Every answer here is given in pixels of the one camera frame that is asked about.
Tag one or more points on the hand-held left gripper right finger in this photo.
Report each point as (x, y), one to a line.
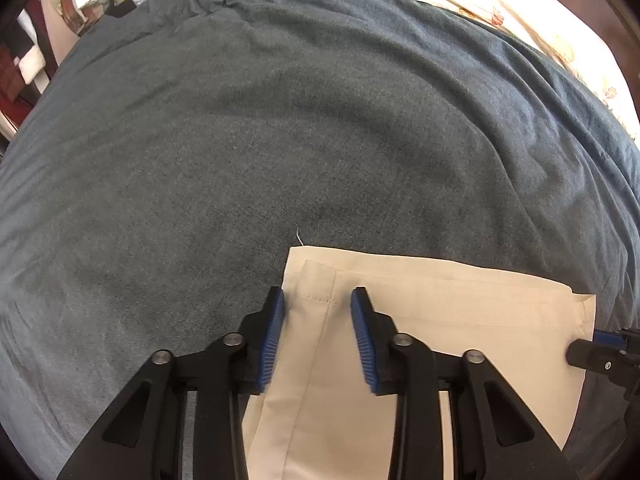
(362, 340)

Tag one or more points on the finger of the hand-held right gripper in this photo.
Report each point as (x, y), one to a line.
(607, 337)
(590, 355)

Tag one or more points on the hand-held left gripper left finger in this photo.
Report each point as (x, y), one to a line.
(272, 340)

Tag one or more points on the beige pants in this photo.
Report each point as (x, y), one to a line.
(450, 320)

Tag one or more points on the grey-blue bed blanket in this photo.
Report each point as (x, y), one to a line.
(250, 135)

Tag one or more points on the cream floral pillow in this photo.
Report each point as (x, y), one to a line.
(525, 5)

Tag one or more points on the row of hanging clothes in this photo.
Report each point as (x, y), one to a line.
(30, 60)

